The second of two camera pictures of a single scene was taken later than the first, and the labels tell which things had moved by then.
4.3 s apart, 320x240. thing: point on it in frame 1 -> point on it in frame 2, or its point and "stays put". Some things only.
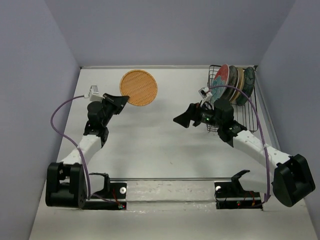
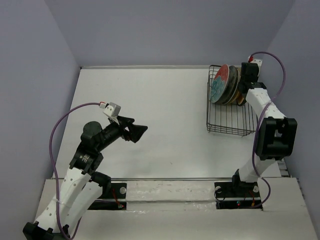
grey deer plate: (233, 81) stays put
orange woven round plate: (140, 86) -> (240, 99)
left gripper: (117, 102) -> (135, 131)
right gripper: (184, 118) -> (258, 74)
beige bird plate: (240, 85) stays put
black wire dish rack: (246, 114) stays put
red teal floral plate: (221, 78) stays put
